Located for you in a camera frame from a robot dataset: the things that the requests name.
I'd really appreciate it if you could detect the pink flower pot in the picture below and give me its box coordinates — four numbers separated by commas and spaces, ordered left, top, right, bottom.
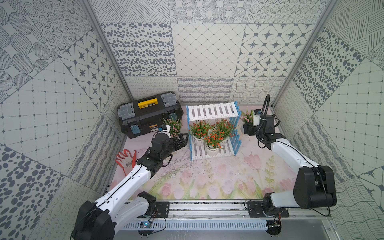
163, 119, 183, 139
241, 110, 254, 126

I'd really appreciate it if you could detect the red flower pot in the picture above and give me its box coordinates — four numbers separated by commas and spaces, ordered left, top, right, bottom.
189, 120, 212, 147
212, 119, 235, 146

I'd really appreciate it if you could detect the orange flower pot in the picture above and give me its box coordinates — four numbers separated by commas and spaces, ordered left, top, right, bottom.
204, 132, 224, 157

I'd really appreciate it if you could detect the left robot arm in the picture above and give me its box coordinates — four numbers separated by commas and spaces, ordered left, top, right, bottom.
70, 130, 189, 240

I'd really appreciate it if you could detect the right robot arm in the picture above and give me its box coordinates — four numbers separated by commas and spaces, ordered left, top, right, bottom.
244, 114, 337, 216

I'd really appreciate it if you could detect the white blue two-tier rack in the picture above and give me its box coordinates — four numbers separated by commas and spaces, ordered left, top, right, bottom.
187, 102, 242, 161

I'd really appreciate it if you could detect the black plastic toolbox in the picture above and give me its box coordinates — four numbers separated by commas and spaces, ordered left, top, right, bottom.
118, 92, 184, 139

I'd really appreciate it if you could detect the red white work glove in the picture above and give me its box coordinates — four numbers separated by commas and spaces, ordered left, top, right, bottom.
115, 149, 137, 176

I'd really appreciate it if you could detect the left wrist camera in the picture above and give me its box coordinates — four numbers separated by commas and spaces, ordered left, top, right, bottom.
158, 125, 171, 134

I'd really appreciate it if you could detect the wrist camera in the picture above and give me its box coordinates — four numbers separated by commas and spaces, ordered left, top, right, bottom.
158, 125, 171, 134
253, 109, 262, 127

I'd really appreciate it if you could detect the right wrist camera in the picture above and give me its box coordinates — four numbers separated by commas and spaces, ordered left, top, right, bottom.
253, 109, 262, 127

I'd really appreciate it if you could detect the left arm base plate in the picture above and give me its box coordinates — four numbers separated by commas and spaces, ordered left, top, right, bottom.
142, 201, 170, 218

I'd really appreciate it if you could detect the aluminium mounting rail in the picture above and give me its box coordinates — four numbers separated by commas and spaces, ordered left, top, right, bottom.
85, 199, 332, 222

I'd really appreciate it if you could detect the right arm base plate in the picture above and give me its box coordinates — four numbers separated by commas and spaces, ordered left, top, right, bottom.
244, 200, 290, 218

